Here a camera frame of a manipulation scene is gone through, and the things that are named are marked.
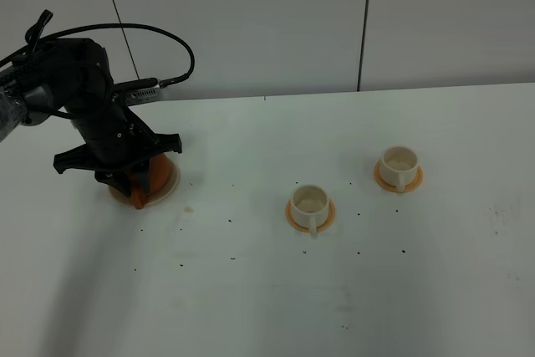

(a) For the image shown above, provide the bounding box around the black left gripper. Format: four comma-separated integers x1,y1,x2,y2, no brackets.
24,38,182,197

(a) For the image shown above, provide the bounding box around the brown clay teapot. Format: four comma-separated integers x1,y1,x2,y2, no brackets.
129,154,178,210

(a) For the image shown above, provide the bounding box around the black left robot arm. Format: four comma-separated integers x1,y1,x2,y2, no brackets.
1,38,182,197

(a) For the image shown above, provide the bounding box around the beige round teapot coaster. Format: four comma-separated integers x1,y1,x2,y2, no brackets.
109,162,180,210

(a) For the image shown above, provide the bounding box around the near white teacup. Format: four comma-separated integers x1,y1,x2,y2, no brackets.
289,185,330,214

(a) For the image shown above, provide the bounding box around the white teacup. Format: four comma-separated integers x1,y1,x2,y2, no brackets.
379,146,420,193
289,185,330,214

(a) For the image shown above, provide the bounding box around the near orange saucer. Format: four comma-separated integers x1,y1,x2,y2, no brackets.
285,200,336,235

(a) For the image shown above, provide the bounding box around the orange saucer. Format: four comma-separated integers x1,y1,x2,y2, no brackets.
374,162,424,193
285,200,336,235

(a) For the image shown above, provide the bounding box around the far orange saucer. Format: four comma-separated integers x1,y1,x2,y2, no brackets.
374,162,424,193

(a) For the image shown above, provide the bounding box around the far white teacup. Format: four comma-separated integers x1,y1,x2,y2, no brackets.
379,146,420,193

